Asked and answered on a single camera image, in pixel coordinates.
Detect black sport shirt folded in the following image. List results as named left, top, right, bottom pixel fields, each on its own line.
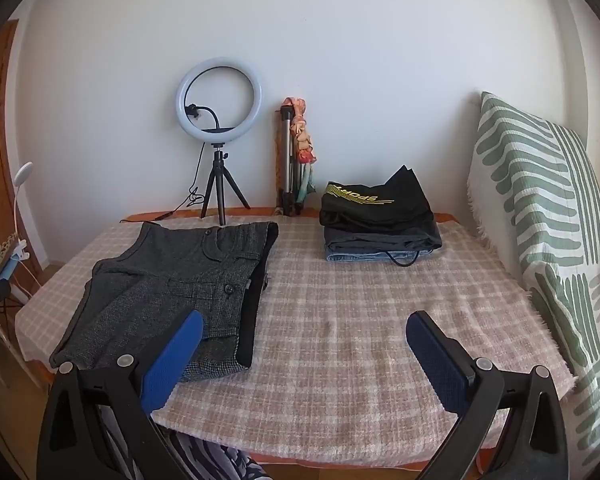
left=319, top=164, right=437, bottom=235

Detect pink checked blanket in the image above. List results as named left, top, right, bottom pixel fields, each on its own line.
left=15, top=212, right=578, bottom=466

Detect white ring light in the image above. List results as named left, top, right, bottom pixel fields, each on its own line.
left=175, top=57, right=263, bottom=147

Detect black white patterned cloth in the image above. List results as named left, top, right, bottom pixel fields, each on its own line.
left=167, top=429, right=268, bottom=480

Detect green striped white throw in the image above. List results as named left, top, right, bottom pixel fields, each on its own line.
left=466, top=91, right=600, bottom=467

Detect black drawstring cord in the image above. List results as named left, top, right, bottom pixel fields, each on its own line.
left=384, top=247, right=427, bottom=267

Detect dark grey folded pants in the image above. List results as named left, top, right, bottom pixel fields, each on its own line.
left=324, top=224, right=444, bottom=260

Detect small black tripod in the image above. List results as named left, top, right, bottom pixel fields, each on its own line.
left=200, top=143, right=252, bottom=226

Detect folded tripod with floral cloth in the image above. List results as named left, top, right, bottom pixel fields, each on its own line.
left=282, top=97, right=320, bottom=207

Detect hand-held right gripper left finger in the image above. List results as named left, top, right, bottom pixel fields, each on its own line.
left=36, top=309, right=204, bottom=480

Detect grey tweed pants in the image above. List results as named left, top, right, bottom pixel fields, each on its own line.
left=49, top=221, right=280, bottom=383

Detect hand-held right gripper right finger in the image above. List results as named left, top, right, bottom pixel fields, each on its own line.
left=405, top=310, right=570, bottom=480

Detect white clip lamp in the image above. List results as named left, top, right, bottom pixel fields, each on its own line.
left=12, top=162, right=34, bottom=262

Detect black ring light cable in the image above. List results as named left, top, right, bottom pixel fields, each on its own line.
left=152, top=144, right=207, bottom=222

